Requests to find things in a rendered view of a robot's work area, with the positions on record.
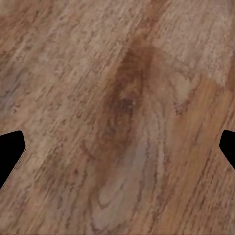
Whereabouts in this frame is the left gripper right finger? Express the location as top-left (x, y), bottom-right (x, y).
top-left (219, 130), bottom-right (235, 170)

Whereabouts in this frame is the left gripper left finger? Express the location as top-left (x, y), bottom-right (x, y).
top-left (0, 130), bottom-right (25, 189)

